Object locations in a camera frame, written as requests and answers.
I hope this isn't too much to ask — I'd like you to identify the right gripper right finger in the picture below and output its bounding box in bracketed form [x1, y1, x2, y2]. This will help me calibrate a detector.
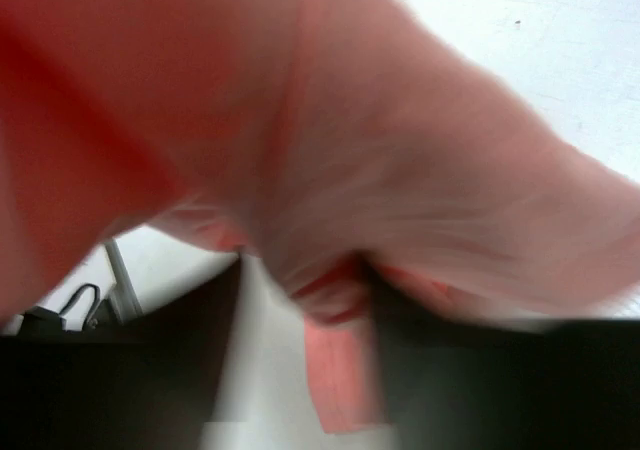
[362, 265, 639, 449]

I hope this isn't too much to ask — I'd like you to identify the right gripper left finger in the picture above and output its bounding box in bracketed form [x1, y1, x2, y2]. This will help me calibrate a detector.
[1, 261, 242, 450]

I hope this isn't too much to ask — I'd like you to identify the pink t shirt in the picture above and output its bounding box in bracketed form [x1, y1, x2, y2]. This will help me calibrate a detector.
[1, 0, 639, 434]

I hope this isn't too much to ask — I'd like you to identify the aluminium rail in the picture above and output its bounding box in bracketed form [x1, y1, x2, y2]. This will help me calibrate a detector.
[104, 239, 143, 321]

